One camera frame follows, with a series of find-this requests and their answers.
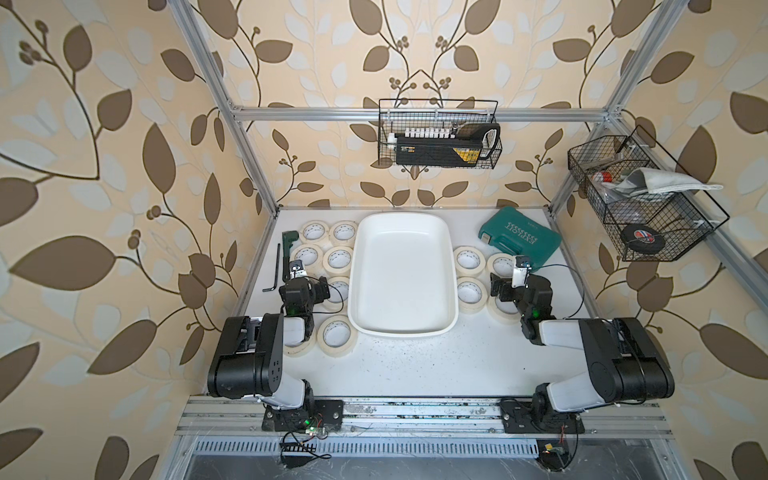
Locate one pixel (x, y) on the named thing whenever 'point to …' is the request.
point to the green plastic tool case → (519, 234)
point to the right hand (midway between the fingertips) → (509, 273)
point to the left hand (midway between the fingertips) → (307, 277)
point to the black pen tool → (276, 271)
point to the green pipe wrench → (287, 237)
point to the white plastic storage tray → (403, 279)
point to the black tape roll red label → (642, 238)
